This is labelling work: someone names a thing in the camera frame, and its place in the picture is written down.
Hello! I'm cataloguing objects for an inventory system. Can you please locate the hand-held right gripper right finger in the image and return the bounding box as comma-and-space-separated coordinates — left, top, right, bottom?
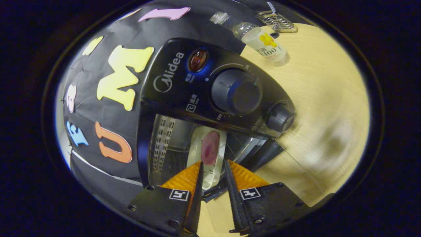
224, 160, 305, 235

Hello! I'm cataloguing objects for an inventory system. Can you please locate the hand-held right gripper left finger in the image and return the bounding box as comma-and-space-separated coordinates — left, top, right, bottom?
128, 161, 205, 236

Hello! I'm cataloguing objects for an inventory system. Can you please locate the pink meat slice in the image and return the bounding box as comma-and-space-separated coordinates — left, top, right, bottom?
200, 131, 220, 166

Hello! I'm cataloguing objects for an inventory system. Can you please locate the white square plate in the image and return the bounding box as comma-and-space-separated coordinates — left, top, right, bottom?
186, 126, 228, 191

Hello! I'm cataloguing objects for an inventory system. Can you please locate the black electric oven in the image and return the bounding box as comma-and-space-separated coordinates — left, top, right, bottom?
137, 37, 297, 202

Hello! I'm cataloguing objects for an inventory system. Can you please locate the clear drink bottle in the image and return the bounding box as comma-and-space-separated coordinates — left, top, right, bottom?
210, 11, 291, 67

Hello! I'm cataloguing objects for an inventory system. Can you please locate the metal mesh holder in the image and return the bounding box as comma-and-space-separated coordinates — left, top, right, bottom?
256, 10, 298, 34

